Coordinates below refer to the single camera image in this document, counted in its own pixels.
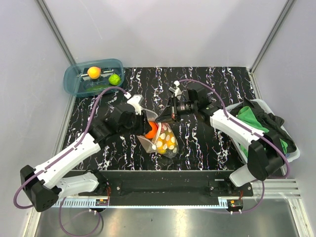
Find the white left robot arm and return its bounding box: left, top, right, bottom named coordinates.
left=20, top=103, right=157, bottom=212

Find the yellow green fake mango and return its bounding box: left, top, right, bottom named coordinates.
left=166, top=134, right=177, bottom=153

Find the green cloth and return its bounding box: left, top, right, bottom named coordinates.
left=236, top=106, right=288, bottom=157

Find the clear polka dot zip bag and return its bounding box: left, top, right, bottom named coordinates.
left=137, top=109, right=179, bottom=158

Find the orange fake fruit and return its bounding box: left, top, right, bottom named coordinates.
left=145, top=121, right=158, bottom=140

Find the yellow fake banana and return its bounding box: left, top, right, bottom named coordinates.
left=156, top=133, right=168, bottom=154

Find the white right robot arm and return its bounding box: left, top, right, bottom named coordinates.
left=155, top=79, right=289, bottom=196

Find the blue transparent plastic container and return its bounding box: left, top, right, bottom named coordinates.
left=63, top=59, right=124, bottom=97

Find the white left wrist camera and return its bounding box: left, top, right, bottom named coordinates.
left=124, top=92, right=144, bottom=115

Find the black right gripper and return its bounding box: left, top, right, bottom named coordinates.
left=155, top=96, right=197, bottom=124

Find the black cloth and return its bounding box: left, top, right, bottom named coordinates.
left=242, top=98, right=297, bottom=153

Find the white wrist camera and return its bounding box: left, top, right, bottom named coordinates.
left=124, top=92, right=144, bottom=115
left=169, top=80, right=182, bottom=100

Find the green fake lime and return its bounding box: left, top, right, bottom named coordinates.
left=109, top=74, right=121, bottom=86

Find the dark green fake cucumber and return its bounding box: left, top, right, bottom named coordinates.
left=86, top=85, right=109, bottom=91

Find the yellow fake fruit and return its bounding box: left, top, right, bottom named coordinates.
left=87, top=67, right=101, bottom=79

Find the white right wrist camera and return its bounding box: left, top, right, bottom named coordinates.
left=169, top=80, right=182, bottom=100

